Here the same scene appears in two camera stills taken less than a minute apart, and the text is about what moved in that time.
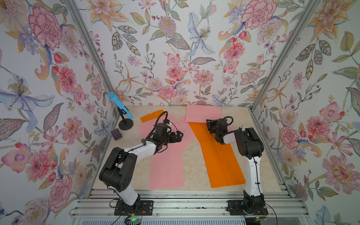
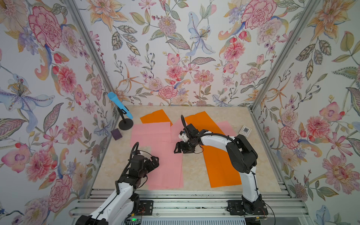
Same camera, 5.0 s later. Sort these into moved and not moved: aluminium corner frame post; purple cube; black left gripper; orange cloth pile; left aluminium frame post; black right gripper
Moved: black left gripper; black right gripper
Not moved: orange cloth pile; purple cube; left aluminium frame post; aluminium corner frame post
